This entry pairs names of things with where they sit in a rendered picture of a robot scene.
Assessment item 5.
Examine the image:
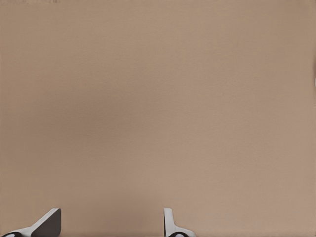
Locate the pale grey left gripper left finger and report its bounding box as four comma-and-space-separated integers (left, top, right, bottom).
0, 207, 62, 237

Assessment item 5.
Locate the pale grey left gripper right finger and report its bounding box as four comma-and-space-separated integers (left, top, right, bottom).
162, 207, 197, 237

